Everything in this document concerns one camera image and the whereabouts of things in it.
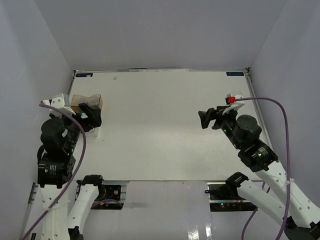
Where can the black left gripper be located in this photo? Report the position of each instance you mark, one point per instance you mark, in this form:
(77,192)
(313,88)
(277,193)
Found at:
(94,118)

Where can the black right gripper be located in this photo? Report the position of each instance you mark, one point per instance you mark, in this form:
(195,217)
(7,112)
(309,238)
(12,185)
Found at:
(211,114)

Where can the blue capped white marker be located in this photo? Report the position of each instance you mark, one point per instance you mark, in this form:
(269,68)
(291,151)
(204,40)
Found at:
(83,115)

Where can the clear jar of paper clips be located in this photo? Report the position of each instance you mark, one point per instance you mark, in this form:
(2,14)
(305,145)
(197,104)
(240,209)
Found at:
(95,102)

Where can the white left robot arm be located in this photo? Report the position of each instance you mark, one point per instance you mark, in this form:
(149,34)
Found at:
(54,177)

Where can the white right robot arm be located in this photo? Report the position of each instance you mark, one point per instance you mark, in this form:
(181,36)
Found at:
(290,207)

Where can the clear brown organizer container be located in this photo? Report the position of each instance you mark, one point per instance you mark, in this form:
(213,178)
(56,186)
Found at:
(78,99)

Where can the black label left corner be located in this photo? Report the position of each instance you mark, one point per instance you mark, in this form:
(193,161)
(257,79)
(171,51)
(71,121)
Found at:
(83,75)

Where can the black label corner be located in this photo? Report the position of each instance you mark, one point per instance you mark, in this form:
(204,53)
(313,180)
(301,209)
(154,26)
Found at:
(83,75)
(234,73)

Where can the black label right corner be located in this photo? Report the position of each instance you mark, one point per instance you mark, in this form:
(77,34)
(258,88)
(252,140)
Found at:
(234,73)

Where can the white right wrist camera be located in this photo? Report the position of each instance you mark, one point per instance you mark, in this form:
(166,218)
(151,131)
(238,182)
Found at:
(233,103)

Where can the aluminium rail right edge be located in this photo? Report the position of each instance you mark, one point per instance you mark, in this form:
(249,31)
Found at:
(260,119)

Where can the aluminium rail edge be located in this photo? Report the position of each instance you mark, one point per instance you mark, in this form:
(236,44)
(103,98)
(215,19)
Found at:
(32,194)
(260,119)

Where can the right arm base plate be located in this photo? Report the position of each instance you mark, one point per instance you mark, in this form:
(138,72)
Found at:
(225,198)

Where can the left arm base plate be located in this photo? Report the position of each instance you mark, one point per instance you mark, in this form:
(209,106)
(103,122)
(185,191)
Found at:
(111,200)

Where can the aluminium rail left edge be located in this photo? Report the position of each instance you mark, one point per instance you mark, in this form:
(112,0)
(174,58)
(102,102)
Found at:
(32,194)

